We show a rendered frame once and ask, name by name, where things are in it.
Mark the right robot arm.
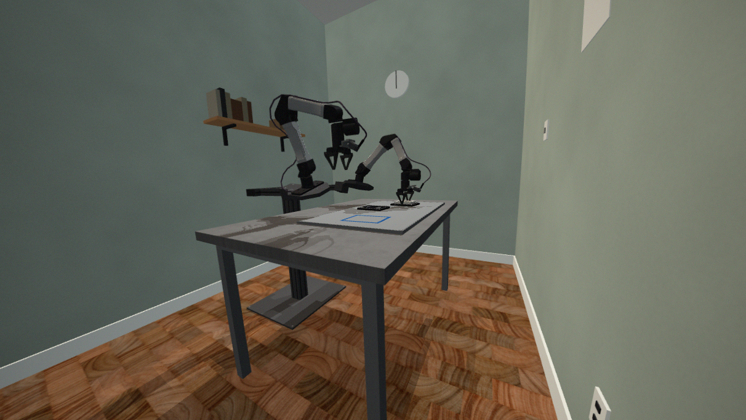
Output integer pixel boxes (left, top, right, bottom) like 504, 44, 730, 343
275, 95, 359, 195

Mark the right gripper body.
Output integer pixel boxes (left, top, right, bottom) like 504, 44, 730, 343
324, 135, 358, 155

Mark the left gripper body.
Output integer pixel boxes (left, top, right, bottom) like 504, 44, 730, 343
396, 180, 420, 193

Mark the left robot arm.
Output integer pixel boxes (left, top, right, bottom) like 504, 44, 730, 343
353, 134, 421, 182

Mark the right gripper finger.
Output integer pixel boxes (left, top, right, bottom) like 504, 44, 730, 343
340, 154, 353, 170
324, 152, 339, 170

